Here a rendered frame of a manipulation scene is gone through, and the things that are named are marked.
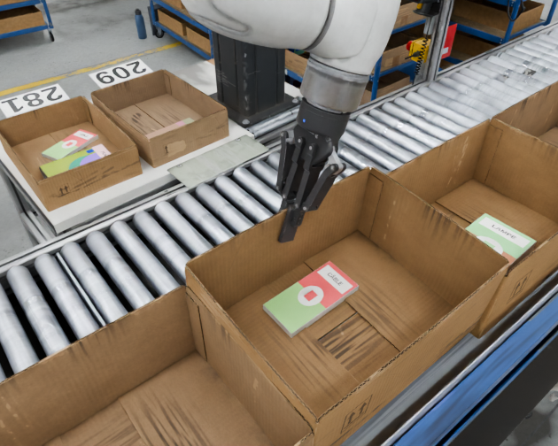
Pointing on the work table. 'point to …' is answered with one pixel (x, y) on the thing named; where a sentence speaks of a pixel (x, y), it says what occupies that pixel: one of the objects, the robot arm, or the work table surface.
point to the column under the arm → (250, 80)
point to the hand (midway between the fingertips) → (289, 220)
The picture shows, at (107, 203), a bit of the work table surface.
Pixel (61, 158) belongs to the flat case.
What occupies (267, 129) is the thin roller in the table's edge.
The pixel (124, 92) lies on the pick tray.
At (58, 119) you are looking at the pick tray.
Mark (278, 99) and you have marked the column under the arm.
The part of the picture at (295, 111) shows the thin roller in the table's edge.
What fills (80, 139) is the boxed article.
